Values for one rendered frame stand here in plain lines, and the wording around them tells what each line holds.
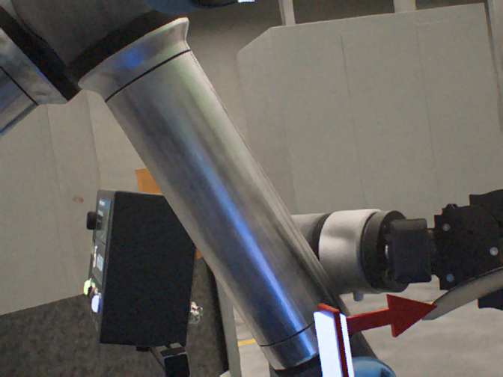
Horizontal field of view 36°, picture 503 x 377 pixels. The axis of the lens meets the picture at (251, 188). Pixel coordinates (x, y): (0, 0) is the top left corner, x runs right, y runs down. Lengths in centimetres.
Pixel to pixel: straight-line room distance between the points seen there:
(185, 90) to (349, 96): 625
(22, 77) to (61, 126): 401
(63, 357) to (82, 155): 260
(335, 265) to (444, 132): 647
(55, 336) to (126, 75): 168
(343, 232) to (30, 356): 159
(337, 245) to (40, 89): 29
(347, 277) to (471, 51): 668
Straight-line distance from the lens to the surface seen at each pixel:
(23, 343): 217
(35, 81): 69
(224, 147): 57
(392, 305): 43
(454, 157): 716
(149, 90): 56
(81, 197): 469
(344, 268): 67
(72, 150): 469
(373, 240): 66
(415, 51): 708
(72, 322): 222
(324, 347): 42
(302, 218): 72
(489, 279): 46
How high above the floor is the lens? 128
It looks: 3 degrees down
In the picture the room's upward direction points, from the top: 9 degrees counter-clockwise
